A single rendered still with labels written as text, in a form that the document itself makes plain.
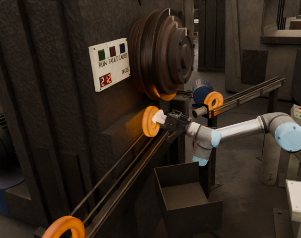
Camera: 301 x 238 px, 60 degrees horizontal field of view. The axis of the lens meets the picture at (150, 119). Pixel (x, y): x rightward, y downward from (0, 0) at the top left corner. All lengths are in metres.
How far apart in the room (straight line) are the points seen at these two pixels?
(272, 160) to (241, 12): 2.43
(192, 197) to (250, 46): 3.13
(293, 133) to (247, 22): 2.92
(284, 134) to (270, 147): 0.89
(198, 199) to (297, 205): 0.69
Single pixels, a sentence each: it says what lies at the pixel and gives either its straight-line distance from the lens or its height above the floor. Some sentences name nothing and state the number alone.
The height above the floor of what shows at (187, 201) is 0.60.
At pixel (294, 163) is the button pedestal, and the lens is 2.25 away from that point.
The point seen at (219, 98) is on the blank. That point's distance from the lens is 1.90.
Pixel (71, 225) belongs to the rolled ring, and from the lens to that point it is 0.93.
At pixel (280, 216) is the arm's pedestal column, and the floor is 0.02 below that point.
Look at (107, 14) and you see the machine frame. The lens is 1.19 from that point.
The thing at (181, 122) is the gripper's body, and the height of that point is 0.85.
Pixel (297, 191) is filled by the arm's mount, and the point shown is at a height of 0.32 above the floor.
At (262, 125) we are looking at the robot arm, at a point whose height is 0.79.
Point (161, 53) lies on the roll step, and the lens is 1.24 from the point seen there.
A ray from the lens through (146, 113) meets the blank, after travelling 1.27.
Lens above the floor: 1.37
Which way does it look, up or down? 24 degrees down
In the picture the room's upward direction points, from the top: 4 degrees counter-clockwise
